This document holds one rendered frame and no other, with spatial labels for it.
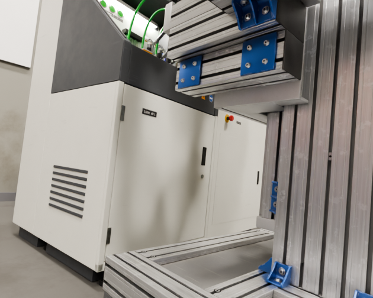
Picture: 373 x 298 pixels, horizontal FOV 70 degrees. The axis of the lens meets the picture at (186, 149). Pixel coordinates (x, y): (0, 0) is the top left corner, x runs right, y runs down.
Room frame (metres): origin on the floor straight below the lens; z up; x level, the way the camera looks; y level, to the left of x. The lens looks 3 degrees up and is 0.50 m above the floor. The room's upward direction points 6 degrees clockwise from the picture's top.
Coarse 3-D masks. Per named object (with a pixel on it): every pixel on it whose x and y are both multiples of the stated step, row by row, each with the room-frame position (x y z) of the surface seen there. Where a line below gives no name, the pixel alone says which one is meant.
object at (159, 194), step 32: (128, 96) 1.05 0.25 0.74; (128, 128) 1.06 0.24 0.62; (160, 128) 1.20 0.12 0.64; (192, 128) 1.37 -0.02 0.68; (128, 160) 1.07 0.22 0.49; (160, 160) 1.21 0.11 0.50; (192, 160) 1.39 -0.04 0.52; (128, 192) 1.09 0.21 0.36; (160, 192) 1.23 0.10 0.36; (192, 192) 1.42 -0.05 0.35; (128, 224) 1.10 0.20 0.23; (160, 224) 1.25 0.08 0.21; (192, 224) 1.44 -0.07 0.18
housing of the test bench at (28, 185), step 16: (48, 0) 1.49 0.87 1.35; (48, 16) 1.48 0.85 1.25; (48, 32) 1.46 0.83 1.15; (48, 48) 1.44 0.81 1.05; (48, 64) 1.42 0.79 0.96; (32, 80) 1.54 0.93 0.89; (48, 80) 1.41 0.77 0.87; (32, 96) 1.52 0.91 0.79; (48, 96) 1.39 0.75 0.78; (32, 112) 1.50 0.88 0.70; (48, 112) 1.38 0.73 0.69; (32, 128) 1.48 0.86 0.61; (32, 144) 1.47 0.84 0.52; (32, 160) 1.45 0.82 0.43; (32, 176) 1.43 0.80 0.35; (32, 192) 1.42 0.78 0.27; (16, 208) 1.53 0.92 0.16; (32, 208) 1.40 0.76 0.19; (16, 224) 1.52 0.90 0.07; (32, 224) 1.38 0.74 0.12; (32, 240) 1.44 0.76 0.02
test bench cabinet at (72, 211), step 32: (64, 96) 1.28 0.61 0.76; (96, 96) 1.10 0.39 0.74; (64, 128) 1.25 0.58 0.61; (96, 128) 1.08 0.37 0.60; (64, 160) 1.23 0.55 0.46; (96, 160) 1.06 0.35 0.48; (64, 192) 1.20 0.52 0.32; (96, 192) 1.05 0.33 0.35; (64, 224) 1.18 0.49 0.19; (96, 224) 1.03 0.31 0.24; (64, 256) 1.22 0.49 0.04; (96, 256) 1.02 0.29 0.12
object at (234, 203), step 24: (240, 120) 1.76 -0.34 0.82; (216, 144) 1.56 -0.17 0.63; (240, 144) 1.78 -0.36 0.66; (264, 144) 2.08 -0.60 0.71; (216, 168) 1.57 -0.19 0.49; (240, 168) 1.80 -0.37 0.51; (216, 192) 1.59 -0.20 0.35; (240, 192) 1.82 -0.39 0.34; (216, 216) 1.61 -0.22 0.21; (240, 216) 1.85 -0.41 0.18
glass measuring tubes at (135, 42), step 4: (124, 28) 1.61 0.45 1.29; (124, 32) 1.60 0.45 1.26; (132, 32) 1.64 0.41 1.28; (132, 36) 1.64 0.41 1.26; (136, 36) 1.66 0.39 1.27; (140, 36) 1.69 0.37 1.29; (132, 40) 1.68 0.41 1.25; (136, 40) 1.68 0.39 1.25; (140, 40) 1.69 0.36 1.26; (136, 44) 1.70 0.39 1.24
